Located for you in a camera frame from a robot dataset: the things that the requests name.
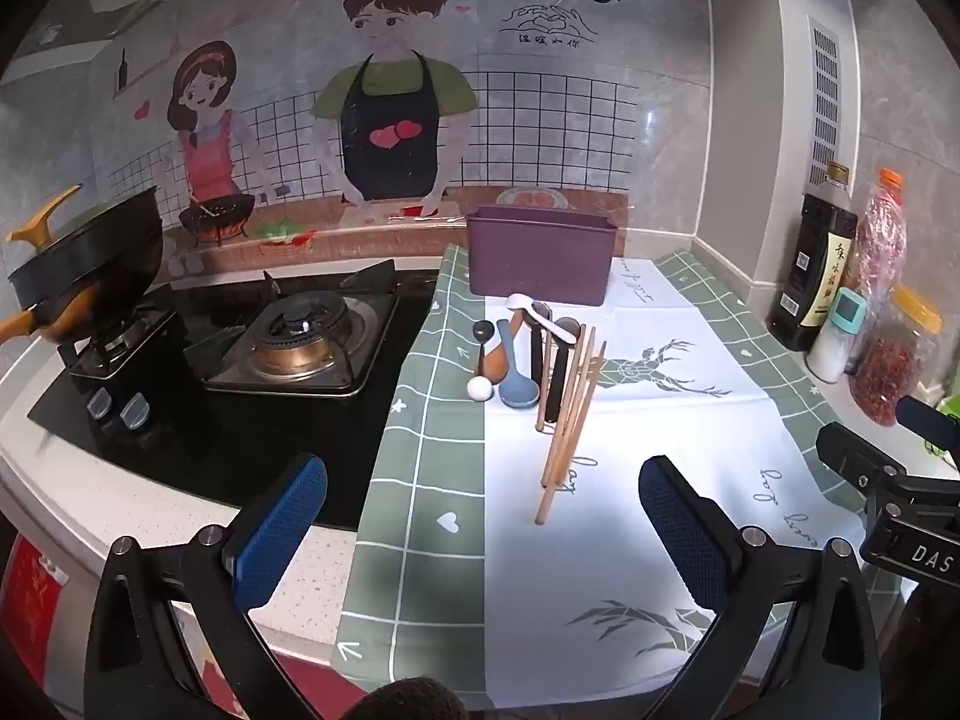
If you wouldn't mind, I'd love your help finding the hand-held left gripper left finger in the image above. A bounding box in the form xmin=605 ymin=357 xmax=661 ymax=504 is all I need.
xmin=84 ymin=454 xmax=331 ymax=720

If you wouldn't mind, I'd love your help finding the blue plastic spoon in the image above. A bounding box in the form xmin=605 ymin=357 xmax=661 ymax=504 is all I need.
xmin=495 ymin=320 xmax=539 ymax=410

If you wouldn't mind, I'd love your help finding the gas burner with pan support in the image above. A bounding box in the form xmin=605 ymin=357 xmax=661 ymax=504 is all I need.
xmin=184 ymin=289 xmax=402 ymax=395

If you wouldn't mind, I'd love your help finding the white ceramic spoon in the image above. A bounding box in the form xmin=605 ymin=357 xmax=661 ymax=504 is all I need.
xmin=505 ymin=294 xmax=580 ymax=344

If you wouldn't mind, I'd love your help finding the black glass gas stove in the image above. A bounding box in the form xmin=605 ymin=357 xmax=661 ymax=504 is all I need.
xmin=26 ymin=259 xmax=440 ymax=530

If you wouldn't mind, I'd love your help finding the black pan with yellow handle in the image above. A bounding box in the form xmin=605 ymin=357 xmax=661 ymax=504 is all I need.
xmin=6 ymin=184 xmax=166 ymax=310

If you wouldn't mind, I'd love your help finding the red printed panel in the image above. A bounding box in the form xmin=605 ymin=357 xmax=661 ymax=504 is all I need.
xmin=0 ymin=532 xmax=72 ymax=665

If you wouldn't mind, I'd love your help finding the purple plastic utensil container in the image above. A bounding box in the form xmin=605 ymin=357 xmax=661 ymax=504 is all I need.
xmin=465 ymin=204 xmax=620 ymax=308

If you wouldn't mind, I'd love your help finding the dark soy sauce bottle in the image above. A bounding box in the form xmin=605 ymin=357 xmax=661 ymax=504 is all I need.
xmin=765 ymin=161 xmax=858 ymax=352

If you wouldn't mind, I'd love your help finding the small spoon with white ball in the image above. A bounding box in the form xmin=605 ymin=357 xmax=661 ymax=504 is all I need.
xmin=466 ymin=320 xmax=494 ymax=401

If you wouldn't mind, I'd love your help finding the brown wooden spoon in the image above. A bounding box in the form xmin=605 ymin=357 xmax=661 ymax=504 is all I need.
xmin=480 ymin=313 xmax=526 ymax=385

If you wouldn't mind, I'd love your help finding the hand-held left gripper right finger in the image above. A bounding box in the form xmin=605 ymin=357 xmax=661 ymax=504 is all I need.
xmin=637 ymin=456 xmax=882 ymax=720

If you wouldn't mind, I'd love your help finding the chili bottle with orange cap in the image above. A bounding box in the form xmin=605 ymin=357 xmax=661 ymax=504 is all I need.
xmin=844 ymin=169 xmax=908 ymax=376

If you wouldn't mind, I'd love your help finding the chili jar with yellow lid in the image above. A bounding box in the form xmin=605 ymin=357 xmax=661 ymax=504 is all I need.
xmin=851 ymin=285 xmax=943 ymax=427

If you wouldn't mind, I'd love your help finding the white wall vent grille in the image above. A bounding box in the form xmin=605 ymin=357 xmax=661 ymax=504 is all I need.
xmin=806 ymin=15 xmax=842 ymax=188

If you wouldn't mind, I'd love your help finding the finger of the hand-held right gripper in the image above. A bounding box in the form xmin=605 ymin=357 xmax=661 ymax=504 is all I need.
xmin=896 ymin=395 xmax=960 ymax=458
xmin=816 ymin=422 xmax=912 ymax=494

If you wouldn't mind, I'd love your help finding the green and white checked tablecloth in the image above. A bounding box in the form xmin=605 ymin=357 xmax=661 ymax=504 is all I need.
xmin=330 ymin=244 xmax=886 ymax=702

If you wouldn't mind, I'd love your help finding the white shaker with teal lid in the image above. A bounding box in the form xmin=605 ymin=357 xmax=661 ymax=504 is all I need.
xmin=806 ymin=287 xmax=869 ymax=383

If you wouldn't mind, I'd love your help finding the black spoon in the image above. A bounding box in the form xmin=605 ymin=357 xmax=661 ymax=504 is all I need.
xmin=544 ymin=319 xmax=583 ymax=424
xmin=529 ymin=302 xmax=554 ymax=385

